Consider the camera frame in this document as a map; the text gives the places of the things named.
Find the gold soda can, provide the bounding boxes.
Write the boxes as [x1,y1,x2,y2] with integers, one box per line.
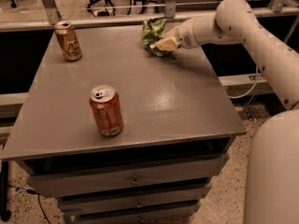
[54,21,82,62]

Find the grey drawer cabinet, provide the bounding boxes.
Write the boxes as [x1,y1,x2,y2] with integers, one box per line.
[0,21,248,224]

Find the white cable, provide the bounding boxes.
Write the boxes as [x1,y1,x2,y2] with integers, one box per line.
[226,66,261,100]

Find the grey drawer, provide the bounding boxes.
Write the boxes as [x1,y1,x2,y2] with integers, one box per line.
[28,153,229,198]
[58,183,211,216]
[67,201,199,224]

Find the red coke can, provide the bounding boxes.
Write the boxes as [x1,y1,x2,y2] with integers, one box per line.
[89,85,123,137]

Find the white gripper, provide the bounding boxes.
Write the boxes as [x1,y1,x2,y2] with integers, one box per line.
[155,19,199,51]

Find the bottom grey drawer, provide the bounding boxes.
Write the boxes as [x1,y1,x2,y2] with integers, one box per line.
[67,201,199,224]

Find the black floor cable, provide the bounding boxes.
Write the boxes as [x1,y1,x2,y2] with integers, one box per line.
[7,185,51,224]

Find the middle grey drawer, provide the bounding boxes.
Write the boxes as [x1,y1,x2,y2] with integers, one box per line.
[58,183,211,216]

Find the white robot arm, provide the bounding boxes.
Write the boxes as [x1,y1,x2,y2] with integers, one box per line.
[155,0,299,224]

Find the top grey drawer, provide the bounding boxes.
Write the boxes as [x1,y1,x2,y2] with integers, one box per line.
[28,153,229,198]

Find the black stand leg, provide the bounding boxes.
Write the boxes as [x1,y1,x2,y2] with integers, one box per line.
[0,161,11,222]

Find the green jalapeno chip bag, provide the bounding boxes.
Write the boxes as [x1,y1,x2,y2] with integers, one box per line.
[141,17,168,57]

